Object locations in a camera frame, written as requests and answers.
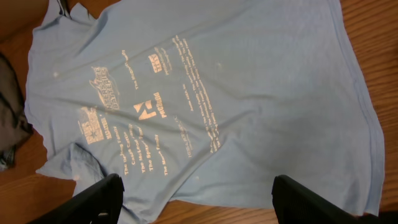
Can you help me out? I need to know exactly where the folded grey garment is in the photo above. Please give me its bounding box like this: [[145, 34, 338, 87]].
[[1, 54, 33, 152]]

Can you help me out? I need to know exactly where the light blue printed t-shirt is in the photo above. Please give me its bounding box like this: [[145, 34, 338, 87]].
[[25, 0, 384, 223]]

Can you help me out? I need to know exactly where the black t-shirt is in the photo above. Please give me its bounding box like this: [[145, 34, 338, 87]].
[[358, 211, 398, 224]]

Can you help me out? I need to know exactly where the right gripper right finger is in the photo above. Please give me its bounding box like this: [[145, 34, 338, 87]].
[[272, 175, 379, 224]]

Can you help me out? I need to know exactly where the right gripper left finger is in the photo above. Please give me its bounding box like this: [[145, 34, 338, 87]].
[[31, 174, 124, 224]]

